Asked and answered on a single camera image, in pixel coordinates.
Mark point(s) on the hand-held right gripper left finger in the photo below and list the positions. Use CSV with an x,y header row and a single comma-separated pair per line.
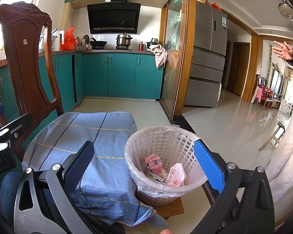
x,y
78,168

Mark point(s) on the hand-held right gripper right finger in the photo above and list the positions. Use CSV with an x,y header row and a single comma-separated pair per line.
x,y
207,165

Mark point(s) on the pink plastic bag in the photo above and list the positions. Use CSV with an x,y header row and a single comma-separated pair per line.
x,y
175,175

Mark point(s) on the white plastic lattice basket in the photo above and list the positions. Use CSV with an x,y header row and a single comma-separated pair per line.
x,y
161,139

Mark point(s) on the person's right hand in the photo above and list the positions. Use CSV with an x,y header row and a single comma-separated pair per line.
x,y
167,232

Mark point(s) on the blue striped cloth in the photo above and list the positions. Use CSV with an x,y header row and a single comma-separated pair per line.
x,y
100,170

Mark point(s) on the person's leg in jeans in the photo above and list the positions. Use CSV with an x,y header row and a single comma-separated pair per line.
x,y
7,195

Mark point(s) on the carved wooden chair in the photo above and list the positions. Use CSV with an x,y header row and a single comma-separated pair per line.
x,y
26,78

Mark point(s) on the low wooden stool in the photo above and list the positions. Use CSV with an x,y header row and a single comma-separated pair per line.
x,y
170,209

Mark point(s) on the small wooden bench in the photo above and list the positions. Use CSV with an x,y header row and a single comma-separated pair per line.
x,y
274,136

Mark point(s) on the white cloth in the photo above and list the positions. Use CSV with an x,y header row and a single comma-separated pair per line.
x,y
288,156

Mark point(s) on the white dish rack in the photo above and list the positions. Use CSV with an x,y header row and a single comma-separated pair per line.
x,y
46,42

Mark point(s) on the pink hanging cloth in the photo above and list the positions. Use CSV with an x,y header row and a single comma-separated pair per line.
x,y
258,96

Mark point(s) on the wooden dining chairs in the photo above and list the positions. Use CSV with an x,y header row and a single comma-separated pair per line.
x,y
268,95

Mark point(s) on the white kettle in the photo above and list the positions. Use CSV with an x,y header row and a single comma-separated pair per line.
x,y
59,39

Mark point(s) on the white ornate furniture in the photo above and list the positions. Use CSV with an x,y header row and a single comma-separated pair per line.
x,y
286,107

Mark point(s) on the orange plastic bag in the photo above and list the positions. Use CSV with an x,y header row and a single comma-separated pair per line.
x,y
68,40

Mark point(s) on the brown wooden door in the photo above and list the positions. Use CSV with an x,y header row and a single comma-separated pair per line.
x,y
238,70

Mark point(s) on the grey refrigerator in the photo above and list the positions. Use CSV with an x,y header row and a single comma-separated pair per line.
x,y
205,65

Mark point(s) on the teal base cabinets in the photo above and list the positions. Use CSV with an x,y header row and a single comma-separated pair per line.
x,y
122,78

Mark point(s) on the small brown bottle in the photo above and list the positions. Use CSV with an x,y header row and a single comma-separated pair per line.
x,y
77,43

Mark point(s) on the steel pot lid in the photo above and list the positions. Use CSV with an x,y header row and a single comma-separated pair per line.
x,y
85,41

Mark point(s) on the black wok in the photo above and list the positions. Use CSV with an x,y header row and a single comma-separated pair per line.
x,y
98,43

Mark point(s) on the wood framed glass door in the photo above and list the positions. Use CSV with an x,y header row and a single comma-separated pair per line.
x,y
175,53

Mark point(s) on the pink towel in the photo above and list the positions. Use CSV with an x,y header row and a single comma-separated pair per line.
x,y
161,57

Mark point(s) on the grey kitchen countertop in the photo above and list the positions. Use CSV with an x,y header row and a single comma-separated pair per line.
x,y
112,51

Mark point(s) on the black pot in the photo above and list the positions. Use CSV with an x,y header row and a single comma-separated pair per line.
x,y
152,43

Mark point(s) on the steel cooking pot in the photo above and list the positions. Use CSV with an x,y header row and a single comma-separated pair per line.
x,y
124,41

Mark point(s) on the small red bottle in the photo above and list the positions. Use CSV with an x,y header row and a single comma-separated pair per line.
x,y
141,46

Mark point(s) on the black range hood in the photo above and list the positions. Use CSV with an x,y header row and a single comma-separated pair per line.
x,y
113,19

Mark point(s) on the red bag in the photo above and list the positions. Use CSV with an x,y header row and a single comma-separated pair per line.
x,y
216,6

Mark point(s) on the ceiling fan light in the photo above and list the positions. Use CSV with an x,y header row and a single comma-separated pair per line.
x,y
286,11

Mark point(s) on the green wall vine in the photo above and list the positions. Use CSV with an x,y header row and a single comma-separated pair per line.
x,y
270,63

